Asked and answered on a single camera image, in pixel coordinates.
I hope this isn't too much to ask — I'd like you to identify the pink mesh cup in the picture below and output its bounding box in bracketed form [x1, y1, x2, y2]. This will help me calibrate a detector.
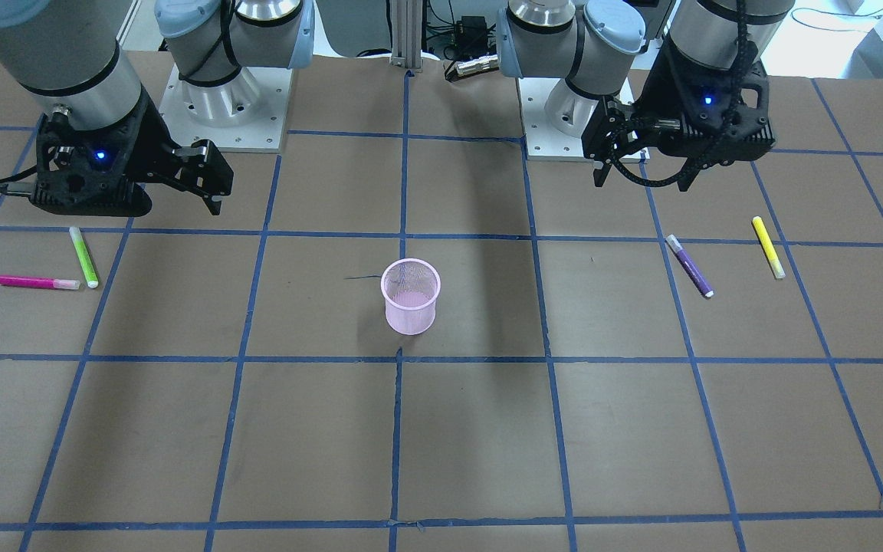
[379, 258, 441, 336]

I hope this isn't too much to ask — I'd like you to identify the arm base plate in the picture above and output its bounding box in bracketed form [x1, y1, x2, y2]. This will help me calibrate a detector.
[159, 67, 294, 153]
[517, 77, 598, 163]

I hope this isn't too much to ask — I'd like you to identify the pink marker pen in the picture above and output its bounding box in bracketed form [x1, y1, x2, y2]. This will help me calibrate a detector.
[0, 274, 81, 291]

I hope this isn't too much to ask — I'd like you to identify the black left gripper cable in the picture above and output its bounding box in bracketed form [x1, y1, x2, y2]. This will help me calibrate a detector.
[606, 0, 753, 189]

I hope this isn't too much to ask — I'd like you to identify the yellow marker pen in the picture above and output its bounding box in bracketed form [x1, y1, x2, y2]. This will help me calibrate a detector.
[751, 216, 787, 280]

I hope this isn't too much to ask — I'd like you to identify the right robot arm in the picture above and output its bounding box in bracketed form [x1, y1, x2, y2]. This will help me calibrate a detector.
[0, 1, 316, 218]

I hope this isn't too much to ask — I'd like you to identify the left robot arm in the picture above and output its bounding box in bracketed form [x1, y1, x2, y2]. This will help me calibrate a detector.
[495, 1, 794, 192]

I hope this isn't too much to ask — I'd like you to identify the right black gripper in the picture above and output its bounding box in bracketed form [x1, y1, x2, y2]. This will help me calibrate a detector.
[31, 97, 234, 217]

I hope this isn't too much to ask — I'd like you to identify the aluminium frame post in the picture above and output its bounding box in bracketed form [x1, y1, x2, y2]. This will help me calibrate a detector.
[388, 1, 426, 74]

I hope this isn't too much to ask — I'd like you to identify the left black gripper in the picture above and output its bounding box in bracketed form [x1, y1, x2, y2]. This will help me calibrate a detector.
[583, 41, 776, 192]

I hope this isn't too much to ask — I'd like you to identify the purple marker pen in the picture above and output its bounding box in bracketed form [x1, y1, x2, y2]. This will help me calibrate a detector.
[665, 234, 715, 298]

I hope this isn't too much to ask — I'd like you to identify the green marker pen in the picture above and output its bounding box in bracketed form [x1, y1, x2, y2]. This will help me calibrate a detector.
[69, 226, 100, 289]

